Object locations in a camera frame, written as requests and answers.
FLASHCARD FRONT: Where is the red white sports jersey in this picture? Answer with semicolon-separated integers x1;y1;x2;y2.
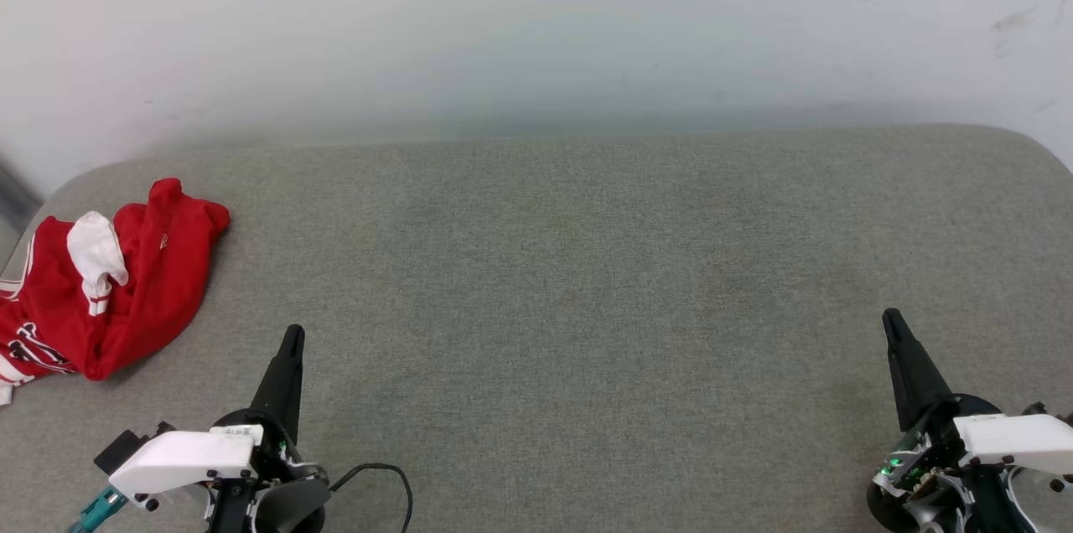
0;178;231;406

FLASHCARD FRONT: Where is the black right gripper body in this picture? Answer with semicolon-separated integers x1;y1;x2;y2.
868;396;1039;533

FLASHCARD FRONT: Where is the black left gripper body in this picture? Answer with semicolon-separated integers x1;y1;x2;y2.
205;409;329;533

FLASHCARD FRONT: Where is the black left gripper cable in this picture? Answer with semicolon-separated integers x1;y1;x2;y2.
329;463;414;533

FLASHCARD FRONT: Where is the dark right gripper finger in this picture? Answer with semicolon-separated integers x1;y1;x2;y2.
883;308;955;433

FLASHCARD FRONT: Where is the grey fabric sofa cushion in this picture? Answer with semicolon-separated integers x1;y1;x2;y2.
0;124;1073;533

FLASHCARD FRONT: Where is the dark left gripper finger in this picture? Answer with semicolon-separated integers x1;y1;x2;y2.
250;325;306;443

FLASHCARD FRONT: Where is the teal-plugged left camera cable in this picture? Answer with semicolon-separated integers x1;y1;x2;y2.
67;487;128;533

